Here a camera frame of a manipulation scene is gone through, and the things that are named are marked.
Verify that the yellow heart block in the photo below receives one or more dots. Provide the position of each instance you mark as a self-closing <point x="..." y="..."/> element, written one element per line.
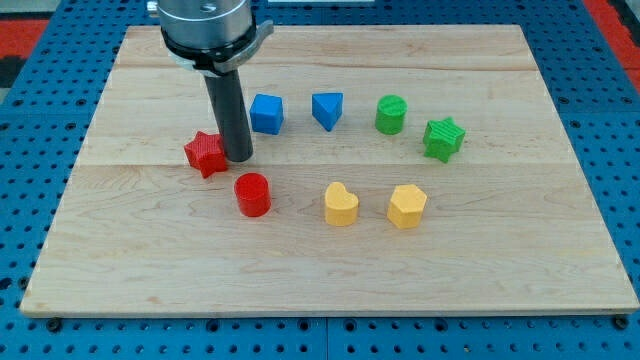
<point x="341" y="206"/>

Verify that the green star block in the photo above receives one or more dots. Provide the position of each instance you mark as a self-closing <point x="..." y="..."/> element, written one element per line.
<point x="442" y="139"/>

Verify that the green cylinder block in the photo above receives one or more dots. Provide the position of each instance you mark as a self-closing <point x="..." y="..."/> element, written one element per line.
<point x="390" y="114"/>

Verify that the yellow hexagon block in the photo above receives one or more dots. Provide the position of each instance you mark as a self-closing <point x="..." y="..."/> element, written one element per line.
<point x="406" y="206"/>

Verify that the blue cube block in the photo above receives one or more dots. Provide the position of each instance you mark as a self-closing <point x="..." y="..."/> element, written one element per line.
<point x="267" y="114"/>

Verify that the red cylinder block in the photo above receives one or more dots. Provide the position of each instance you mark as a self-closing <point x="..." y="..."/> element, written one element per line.
<point x="253" y="194"/>

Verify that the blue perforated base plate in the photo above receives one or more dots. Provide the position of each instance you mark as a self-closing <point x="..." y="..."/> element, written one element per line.
<point x="48" y="110"/>

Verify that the red star block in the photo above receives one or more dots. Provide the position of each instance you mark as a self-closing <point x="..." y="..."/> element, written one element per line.
<point x="205" y="152"/>

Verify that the light wooden board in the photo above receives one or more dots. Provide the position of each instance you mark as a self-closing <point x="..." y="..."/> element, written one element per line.
<point x="510" y="226"/>

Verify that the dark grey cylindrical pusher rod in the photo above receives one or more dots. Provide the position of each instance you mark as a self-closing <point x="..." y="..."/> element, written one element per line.
<point x="227" y="100"/>

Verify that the blue triangle block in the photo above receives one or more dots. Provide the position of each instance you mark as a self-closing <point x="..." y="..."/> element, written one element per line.
<point x="327" y="109"/>

